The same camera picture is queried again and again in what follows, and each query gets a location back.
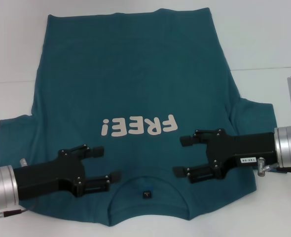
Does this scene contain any arm cable with plug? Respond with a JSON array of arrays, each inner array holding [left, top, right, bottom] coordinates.
[[257, 157, 291, 176], [0, 207, 32, 219]]

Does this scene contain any right arm cable with plug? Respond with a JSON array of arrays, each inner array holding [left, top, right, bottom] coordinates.
[[257, 157, 291, 176]]

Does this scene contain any teal FREE print t-shirt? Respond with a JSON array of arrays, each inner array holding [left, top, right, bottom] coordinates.
[[0, 7, 284, 221]]

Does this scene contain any left arm cable with plug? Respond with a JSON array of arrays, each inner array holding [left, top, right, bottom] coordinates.
[[0, 207, 32, 219]]

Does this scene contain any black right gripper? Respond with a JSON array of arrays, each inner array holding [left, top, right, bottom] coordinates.
[[172, 128, 277, 184]]

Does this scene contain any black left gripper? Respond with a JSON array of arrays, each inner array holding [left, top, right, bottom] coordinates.
[[13, 144, 122, 201]]

